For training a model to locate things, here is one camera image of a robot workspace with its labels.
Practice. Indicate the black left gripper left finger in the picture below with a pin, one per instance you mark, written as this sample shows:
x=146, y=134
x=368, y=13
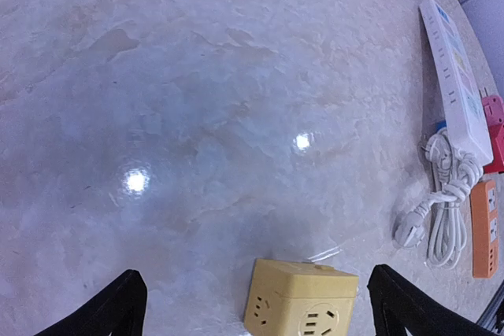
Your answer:
x=118, y=309

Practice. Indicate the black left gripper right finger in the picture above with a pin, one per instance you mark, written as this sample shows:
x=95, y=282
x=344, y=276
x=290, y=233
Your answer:
x=400, y=308

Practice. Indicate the yellow cube socket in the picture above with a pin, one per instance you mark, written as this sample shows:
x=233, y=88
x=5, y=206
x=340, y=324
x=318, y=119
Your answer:
x=288, y=298

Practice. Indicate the orange power strip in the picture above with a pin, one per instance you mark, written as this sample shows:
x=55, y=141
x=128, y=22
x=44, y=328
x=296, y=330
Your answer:
x=484, y=213

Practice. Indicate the red cube socket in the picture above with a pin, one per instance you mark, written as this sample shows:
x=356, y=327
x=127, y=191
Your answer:
x=497, y=145

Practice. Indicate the long white power strip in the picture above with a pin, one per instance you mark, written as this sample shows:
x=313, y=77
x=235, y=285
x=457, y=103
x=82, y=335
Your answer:
x=464, y=114

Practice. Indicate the pink plug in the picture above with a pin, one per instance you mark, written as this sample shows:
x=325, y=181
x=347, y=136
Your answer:
x=493, y=110

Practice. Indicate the aluminium front rail frame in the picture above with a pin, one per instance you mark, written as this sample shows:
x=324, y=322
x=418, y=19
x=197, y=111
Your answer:
x=492, y=317

